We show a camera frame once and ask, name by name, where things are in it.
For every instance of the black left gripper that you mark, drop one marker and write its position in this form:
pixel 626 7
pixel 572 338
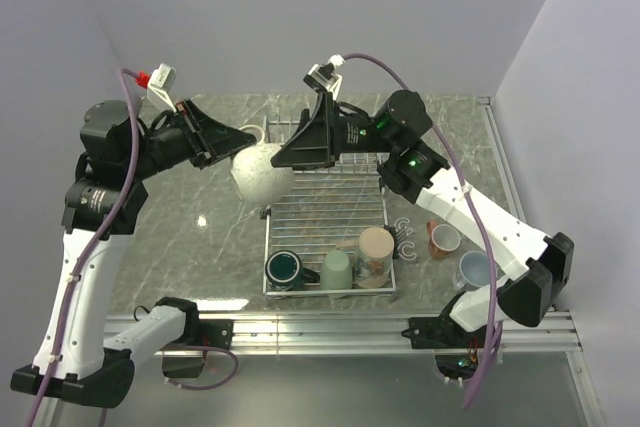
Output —
pixel 207 138

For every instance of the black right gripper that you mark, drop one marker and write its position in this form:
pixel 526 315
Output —
pixel 318 143

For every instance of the white speckled round mug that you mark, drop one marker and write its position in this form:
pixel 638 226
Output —
pixel 256 181

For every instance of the beige patterned mug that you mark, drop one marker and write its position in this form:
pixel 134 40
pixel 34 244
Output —
pixel 373 254

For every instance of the dark teal mug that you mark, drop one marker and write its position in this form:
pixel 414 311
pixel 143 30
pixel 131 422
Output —
pixel 285 271

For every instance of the light green cup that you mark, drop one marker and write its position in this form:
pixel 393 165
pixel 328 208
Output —
pixel 336 272

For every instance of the pink coffee mug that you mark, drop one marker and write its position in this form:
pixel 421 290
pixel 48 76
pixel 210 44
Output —
pixel 443 239

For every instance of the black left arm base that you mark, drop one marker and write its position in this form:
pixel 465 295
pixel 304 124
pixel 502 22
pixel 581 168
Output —
pixel 204 352

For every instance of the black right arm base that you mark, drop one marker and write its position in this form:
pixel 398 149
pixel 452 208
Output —
pixel 456 349

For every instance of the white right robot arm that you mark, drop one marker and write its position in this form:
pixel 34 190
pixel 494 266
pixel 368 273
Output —
pixel 535 266

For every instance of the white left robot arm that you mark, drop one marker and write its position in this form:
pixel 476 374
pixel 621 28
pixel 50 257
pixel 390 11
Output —
pixel 76 363

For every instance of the white cup holder hooks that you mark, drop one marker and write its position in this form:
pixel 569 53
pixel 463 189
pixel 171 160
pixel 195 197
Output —
pixel 404 247

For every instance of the light blue mug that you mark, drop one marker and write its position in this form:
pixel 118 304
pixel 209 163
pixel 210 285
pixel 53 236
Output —
pixel 473 271

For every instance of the metal wire dish rack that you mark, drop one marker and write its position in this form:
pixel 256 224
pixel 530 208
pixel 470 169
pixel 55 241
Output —
pixel 325 207

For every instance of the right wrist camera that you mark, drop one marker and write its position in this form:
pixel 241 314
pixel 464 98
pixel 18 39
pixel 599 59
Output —
pixel 324 78

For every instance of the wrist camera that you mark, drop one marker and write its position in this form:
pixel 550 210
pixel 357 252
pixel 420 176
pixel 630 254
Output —
pixel 324 78
pixel 157 85

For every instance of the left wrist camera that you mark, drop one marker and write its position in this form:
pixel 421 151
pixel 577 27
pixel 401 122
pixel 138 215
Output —
pixel 157 85

